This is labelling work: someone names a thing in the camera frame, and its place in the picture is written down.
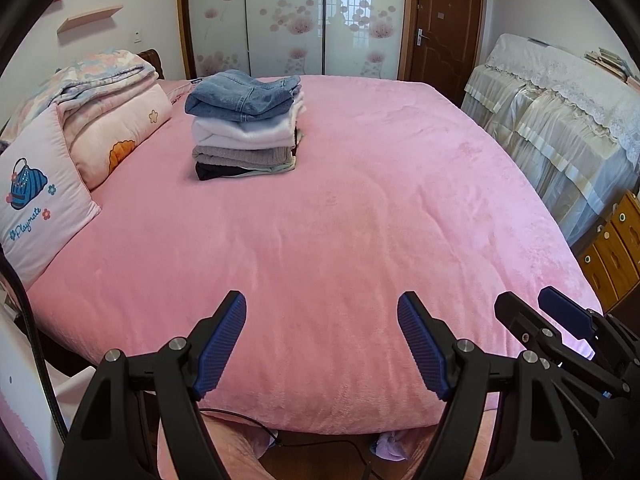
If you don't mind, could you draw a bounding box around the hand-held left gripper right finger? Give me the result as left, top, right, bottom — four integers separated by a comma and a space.
397, 291, 588, 480

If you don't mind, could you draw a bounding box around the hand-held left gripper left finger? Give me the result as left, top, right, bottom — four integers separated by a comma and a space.
57, 290, 248, 480

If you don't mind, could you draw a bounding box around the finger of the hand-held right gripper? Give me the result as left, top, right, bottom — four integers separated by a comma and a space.
538, 286, 640, 383
494, 291, 628, 400

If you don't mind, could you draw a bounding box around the blue denim jacket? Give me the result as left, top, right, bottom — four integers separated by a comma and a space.
184, 70, 303, 124

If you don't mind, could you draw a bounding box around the wooden drawer cabinet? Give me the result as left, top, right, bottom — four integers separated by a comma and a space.
580, 191, 640, 314

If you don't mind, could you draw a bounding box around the purple cloth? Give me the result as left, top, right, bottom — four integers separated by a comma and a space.
372, 432, 412, 462

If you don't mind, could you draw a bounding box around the person's right leg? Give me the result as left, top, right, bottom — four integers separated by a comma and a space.
402, 427, 501, 480

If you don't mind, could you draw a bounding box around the person's leg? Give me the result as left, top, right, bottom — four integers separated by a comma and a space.
157, 417, 274, 480
402, 427, 501, 480

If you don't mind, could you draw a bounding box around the person's left leg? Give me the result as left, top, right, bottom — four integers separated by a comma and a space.
157, 417, 274, 480

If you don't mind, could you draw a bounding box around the pink blanket bed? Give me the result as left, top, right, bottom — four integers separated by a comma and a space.
25, 75, 603, 433

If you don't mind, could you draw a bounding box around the black folded garment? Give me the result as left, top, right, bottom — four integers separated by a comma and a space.
195, 161, 251, 182

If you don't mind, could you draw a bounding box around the light green folded garment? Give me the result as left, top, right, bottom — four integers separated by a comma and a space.
234, 157, 297, 177

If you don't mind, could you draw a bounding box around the grey folded garment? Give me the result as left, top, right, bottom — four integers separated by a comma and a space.
192, 142, 299, 169

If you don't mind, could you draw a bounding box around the white bedside cabinet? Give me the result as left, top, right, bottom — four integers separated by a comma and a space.
0, 305, 66, 480

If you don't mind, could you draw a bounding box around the white folded garment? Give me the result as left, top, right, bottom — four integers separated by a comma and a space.
191, 102, 306, 150

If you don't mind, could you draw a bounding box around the pink pillow with bag print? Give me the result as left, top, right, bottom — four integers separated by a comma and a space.
0, 105, 101, 292

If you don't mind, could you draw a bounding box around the pink pillow with orange shell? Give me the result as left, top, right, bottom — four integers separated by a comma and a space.
57, 82, 172, 191

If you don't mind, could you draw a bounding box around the stack of books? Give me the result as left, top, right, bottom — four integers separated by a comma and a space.
584, 47, 640, 84

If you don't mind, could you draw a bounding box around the dark wooden headboard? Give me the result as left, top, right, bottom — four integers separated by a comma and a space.
137, 49, 166, 81

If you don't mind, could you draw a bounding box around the floral folded quilt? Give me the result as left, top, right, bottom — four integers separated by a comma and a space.
15, 50, 160, 117

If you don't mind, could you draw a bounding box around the brown wooden door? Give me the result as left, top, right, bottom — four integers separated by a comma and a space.
404, 0, 486, 106

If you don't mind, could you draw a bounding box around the thick black cable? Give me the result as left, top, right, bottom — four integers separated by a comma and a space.
0, 255, 69, 447

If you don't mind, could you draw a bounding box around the pink wall shelf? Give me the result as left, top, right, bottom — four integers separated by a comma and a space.
56, 5, 124, 35

